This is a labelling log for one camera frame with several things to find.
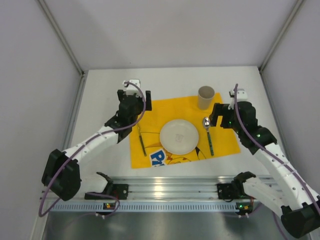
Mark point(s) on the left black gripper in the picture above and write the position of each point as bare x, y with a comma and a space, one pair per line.
148, 100

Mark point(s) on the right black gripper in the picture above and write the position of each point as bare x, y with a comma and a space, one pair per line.
218, 113

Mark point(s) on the spoon with teal handle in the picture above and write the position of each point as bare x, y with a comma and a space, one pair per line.
206, 124

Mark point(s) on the beige cup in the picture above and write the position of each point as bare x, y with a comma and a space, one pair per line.
205, 97

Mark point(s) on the fork with teal handle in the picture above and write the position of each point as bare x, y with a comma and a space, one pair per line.
141, 140

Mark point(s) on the cream round plate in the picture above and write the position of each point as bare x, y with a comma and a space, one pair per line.
179, 137

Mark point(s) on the yellow cartoon cloth placemat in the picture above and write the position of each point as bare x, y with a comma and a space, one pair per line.
223, 140

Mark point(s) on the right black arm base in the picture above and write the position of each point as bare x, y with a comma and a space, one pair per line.
230, 191

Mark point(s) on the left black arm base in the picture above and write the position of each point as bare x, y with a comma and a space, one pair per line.
108, 189

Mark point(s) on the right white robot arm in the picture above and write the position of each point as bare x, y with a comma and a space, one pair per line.
297, 205

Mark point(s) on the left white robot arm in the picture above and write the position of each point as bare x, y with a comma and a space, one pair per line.
62, 173

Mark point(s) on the aluminium mounting rail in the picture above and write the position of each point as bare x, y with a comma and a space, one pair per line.
159, 188

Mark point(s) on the slotted grey cable duct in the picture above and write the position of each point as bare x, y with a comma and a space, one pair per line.
132, 207

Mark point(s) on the right aluminium frame post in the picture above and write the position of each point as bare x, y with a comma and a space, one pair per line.
298, 4

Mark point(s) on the aluminium frame post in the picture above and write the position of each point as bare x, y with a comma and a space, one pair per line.
58, 32
298, 4

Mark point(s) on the left aluminium frame post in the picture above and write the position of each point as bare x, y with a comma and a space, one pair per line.
58, 32

